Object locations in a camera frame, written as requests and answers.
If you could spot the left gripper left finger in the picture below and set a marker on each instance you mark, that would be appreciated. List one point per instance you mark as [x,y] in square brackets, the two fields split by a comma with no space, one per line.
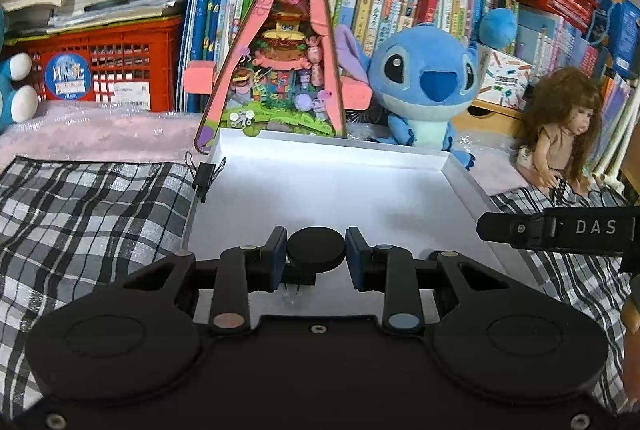
[240,271]

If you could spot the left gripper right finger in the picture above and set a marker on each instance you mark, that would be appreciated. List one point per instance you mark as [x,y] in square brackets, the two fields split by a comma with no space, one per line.
[389,270]

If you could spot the black round lid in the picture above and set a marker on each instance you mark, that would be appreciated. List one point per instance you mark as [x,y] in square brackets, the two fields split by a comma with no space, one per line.
[316,249]

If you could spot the person's hand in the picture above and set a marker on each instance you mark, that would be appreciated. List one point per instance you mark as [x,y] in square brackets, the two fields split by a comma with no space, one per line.
[631,362]

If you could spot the white shallow cardboard box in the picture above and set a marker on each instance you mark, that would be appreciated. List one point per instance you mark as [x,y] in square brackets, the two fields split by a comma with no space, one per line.
[426,203]

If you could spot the black binder clip on box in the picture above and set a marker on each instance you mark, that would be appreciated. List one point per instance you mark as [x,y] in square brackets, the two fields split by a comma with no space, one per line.
[203,175]

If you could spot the brown haired baby doll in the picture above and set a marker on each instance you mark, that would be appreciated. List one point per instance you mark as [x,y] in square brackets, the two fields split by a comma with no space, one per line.
[561,122]

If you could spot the wooden drawer box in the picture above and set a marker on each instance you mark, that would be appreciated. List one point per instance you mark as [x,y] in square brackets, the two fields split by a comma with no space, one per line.
[489,117]

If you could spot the black white plaid cloth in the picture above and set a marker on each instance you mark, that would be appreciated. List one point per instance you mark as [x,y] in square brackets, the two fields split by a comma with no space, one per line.
[68,227]

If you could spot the white patterned paper box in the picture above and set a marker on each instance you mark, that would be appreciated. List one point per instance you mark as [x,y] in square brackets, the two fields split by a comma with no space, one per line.
[503,78]

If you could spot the Stitch plush toy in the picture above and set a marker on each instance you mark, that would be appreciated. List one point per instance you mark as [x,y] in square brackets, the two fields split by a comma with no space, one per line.
[423,77]

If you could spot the pink triangular diorama house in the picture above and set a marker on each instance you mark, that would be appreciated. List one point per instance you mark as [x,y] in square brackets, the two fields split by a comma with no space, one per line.
[280,73]

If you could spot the red plastic crate left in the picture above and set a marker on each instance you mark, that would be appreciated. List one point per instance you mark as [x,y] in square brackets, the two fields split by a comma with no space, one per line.
[129,63]

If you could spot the Doraemon plush toy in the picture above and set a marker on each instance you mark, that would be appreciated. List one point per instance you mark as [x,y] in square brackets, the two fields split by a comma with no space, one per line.
[19,102]

